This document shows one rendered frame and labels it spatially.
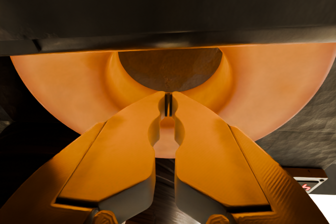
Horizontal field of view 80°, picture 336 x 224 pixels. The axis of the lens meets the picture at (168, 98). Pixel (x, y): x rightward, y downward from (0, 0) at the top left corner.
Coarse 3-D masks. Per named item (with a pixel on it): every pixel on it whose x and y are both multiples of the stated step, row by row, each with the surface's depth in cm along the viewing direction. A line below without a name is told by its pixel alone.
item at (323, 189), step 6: (330, 168) 736; (330, 174) 720; (330, 180) 704; (318, 186) 689; (324, 186) 689; (330, 186) 689; (312, 192) 674; (318, 192) 674; (324, 192) 675; (330, 192) 675
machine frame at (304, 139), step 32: (0, 64) 22; (128, 64) 18; (160, 64) 18; (192, 64) 18; (0, 96) 22; (32, 96) 27; (320, 96) 20; (0, 128) 35; (288, 128) 23; (320, 128) 23; (288, 160) 39; (320, 160) 39
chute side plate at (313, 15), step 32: (0, 0) 4; (32, 0) 4; (64, 0) 4; (96, 0) 4; (128, 0) 4; (160, 0) 4; (192, 0) 4; (224, 0) 4; (256, 0) 4; (288, 0) 4; (320, 0) 4; (0, 32) 5; (32, 32) 5; (64, 32) 5; (96, 32) 5; (128, 32) 5; (160, 32) 5
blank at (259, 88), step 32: (32, 64) 10; (64, 64) 10; (96, 64) 9; (224, 64) 12; (256, 64) 9; (288, 64) 9; (320, 64) 9; (64, 96) 11; (96, 96) 11; (128, 96) 13; (192, 96) 14; (224, 96) 11; (256, 96) 11; (288, 96) 10; (160, 128) 13; (256, 128) 13
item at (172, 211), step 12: (24, 156) 23; (0, 168) 22; (12, 168) 22; (24, 168) 22; (36, 168) 22; (0, 180) 21; (12, 180) 21; (24, 180) 21; (156, 180) 27; (0, 192) 21; (12, 192) 20; (156, 192) 26; (168, 192) 27; (0, 204) 19; (156, 204) 25; (168, 204) 26; (144, 216) 23; (156, 216) 24; (168, 216) 25; (180, 216) 27
